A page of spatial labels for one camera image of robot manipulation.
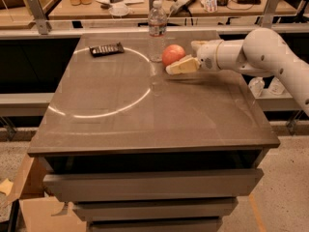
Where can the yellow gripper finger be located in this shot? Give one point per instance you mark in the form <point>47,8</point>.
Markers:
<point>197,44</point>
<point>187,64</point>

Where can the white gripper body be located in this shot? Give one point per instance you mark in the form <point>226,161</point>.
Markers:
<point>208,56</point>

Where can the red apple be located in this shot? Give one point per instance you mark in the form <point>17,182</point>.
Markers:
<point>171,54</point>

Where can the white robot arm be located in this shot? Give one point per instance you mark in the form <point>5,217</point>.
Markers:
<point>262,53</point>

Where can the dark rxbar chocolate bar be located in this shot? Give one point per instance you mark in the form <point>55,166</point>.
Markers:
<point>107,49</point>

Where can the grey power strip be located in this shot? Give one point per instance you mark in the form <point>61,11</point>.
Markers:
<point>177,6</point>

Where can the small patterned box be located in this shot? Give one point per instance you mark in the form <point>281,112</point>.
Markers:
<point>209,6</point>

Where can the clear plastic water bottle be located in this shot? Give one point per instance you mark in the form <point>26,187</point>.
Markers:
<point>157,24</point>

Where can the water bottle on shelf left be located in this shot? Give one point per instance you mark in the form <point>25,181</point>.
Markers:
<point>256,86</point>

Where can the water bottle on shelf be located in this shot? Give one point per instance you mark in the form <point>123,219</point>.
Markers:
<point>276,87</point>
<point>256,86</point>

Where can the water bottle on shelf right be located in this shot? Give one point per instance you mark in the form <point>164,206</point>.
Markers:
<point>276,87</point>

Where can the white bowl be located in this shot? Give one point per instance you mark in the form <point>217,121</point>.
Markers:
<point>119,10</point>

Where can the wooden background desk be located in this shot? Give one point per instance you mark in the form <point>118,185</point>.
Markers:
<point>66,11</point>

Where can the grey drawer cabinet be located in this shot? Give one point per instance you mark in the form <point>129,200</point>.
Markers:
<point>134,149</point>

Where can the cardboard box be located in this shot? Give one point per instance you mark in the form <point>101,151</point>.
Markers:
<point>41,212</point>

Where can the right metal bracket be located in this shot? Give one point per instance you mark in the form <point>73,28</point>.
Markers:
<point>268,13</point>

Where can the metal bracket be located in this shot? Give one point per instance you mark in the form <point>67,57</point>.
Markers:
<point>42,23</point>
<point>268,13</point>

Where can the left metal bracket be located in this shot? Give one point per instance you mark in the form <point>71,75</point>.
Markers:
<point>42,23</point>

